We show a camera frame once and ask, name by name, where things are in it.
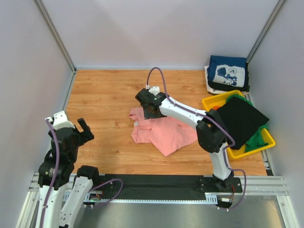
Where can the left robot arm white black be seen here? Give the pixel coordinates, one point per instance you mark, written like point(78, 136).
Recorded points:
point(55, 171)

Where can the navy printed folded t shirt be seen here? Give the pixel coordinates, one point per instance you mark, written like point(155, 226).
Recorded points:
point(215, 61)

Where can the grey slotted cable duct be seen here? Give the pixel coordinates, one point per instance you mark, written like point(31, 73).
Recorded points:
point(208, 199)

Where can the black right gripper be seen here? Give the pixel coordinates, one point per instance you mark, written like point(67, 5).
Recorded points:
point(147, 115)

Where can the white folded t shirt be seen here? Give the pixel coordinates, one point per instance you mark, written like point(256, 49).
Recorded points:
point(209, 89)

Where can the yellow plastic bin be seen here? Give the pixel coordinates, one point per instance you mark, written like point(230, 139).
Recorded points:
point(220, 100)

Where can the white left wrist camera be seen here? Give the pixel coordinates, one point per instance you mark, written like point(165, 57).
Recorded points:
point(60, 120)

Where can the pink t shirt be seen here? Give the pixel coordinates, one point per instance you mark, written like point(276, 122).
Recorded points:
point(167, 134)

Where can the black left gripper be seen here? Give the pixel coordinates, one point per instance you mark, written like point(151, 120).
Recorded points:
point(85, 136)

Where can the aluminium corner post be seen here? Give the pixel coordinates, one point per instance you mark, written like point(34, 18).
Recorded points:
point(266, 28)
point(46, 17)

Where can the aluminium corner post right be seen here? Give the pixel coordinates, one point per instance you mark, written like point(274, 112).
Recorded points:
point(266, 28)

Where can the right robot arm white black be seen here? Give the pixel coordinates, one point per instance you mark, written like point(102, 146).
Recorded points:
point(211, 132)

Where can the black folded shirt in stack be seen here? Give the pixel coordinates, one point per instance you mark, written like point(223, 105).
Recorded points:
point(227, 78)

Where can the black folded t shirt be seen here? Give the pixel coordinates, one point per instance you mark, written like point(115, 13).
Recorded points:
point(242, 121)

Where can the aluminium corner post left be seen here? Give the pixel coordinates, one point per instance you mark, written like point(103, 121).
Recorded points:
point(46, 17)

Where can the aluminium frame rail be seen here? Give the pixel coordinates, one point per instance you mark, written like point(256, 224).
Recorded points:
point(255, 185)

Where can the green t shirt in bin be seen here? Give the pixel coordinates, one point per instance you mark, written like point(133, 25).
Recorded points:
point(256, 140)

